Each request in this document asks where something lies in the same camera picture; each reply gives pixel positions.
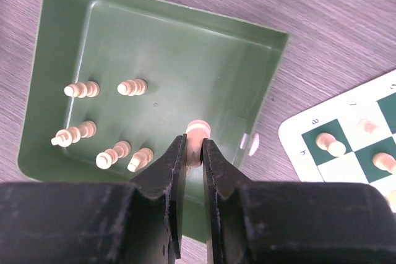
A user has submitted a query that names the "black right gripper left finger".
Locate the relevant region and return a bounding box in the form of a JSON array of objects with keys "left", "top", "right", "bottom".
[{"left": 1, "top": 135, "right": 187, "bottom": 263}]

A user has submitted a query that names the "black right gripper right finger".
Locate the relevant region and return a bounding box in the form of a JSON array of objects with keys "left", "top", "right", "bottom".
[{"left": 201, "top": 139, "right": 395, "bottom": 263}]

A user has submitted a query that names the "cream chess piece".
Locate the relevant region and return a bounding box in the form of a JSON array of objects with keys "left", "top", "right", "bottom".
[
  {"left": 186, "top": 119, "right": 211, "bottom": 168},
  {"left": 315, "top": 132, "right": 347, "bottom": 157},
  {"left": 372, "top": 152, "right": 396, "bottom": 174}
]

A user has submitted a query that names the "green white chess board mat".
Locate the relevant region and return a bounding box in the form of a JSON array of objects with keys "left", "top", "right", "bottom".
[{"left": 278, "top": 71, "right": 395, "bottom": 209}]

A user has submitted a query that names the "green plastic tray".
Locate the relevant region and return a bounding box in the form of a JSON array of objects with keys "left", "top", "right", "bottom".
[{"left": 17, "top": 0, "right": 291, "bottom": 243}]

